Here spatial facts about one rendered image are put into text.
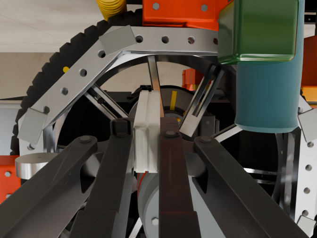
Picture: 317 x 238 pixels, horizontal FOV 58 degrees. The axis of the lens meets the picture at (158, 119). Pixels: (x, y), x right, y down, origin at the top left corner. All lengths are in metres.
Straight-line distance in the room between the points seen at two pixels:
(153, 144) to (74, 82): 0.36
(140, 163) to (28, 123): 0.38
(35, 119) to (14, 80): 7.01
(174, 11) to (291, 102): 0.23
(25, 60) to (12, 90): 0.79
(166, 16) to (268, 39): 0.33
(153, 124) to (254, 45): 0.08
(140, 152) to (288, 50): 0.11
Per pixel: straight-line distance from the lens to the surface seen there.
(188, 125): 0.62
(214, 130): 1.05
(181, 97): 1.05
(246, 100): 0.42
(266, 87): 0.41
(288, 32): 0.19
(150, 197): 0.38
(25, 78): 7.40
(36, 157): 0.32
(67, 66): 0.59
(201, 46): 0.51
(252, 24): 0.19
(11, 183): 0.56
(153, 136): 0.16
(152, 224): 0.39
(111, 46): 0.50
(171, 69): 6.59
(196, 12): 0.51
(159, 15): 0.50
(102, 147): 0.15
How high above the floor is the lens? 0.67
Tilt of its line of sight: 7 degrees up
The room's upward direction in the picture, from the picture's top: 179 degrees counter-clockwise
